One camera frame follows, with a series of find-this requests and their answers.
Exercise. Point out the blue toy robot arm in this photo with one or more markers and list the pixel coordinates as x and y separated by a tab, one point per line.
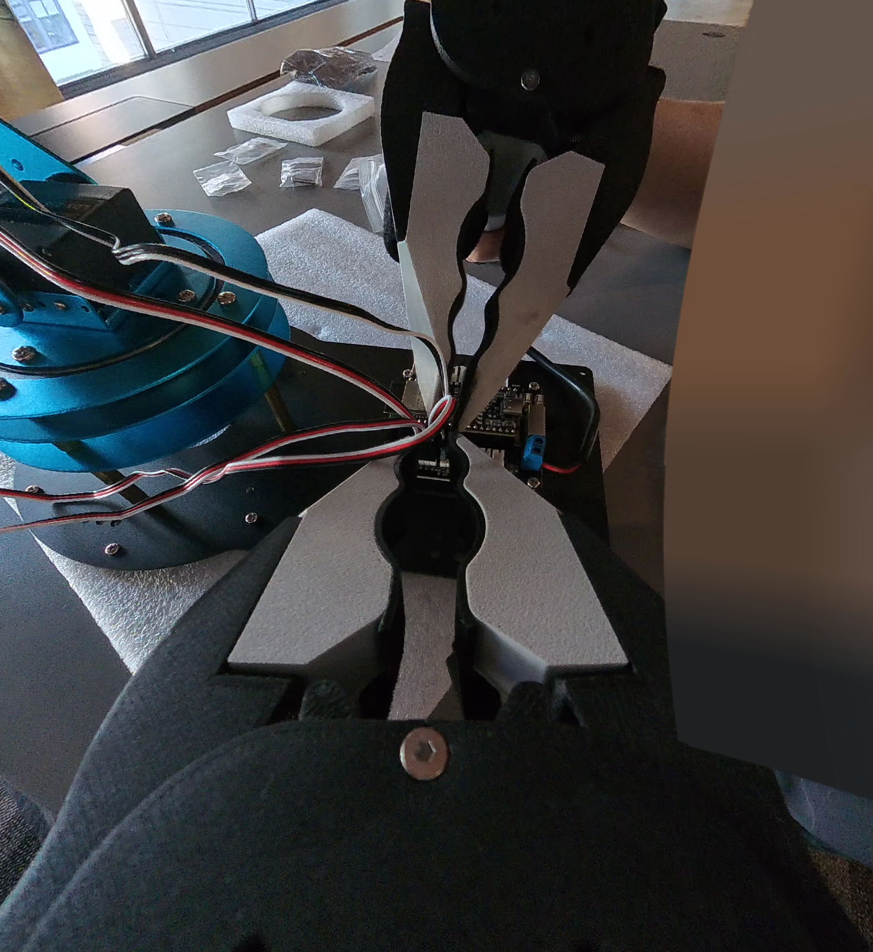
183	357

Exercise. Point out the black circuit board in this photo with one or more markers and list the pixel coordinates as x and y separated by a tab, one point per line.
496	420

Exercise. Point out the white foam sheet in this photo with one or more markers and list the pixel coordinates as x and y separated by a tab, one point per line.
317	245

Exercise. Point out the person's right forearm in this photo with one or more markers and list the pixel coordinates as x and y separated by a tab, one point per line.
674	171

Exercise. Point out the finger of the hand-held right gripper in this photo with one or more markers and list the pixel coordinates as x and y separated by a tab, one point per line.
436	208
555	230

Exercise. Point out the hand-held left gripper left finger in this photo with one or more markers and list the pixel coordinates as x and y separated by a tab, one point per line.
317	580

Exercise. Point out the person's blue jeans leg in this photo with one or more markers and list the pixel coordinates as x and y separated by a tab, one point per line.
846	825

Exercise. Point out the dark crumpled plastic bag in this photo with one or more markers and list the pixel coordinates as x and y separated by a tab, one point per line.
325	63

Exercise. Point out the grey desk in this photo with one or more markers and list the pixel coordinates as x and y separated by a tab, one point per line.
280	204

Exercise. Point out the small clear screw bag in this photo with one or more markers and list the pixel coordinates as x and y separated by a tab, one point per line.
351	175
250	151
221	178
302	171

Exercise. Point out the window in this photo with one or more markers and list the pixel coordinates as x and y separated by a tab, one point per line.
94	37

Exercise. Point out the person's right hand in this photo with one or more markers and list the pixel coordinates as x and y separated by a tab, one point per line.
490	242

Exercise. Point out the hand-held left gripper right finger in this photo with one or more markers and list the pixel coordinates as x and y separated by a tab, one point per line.
541	587

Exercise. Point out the white foam block round hole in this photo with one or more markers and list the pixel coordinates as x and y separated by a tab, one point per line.
250	115

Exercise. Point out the clear zip bag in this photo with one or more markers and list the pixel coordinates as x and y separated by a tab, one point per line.
377	201

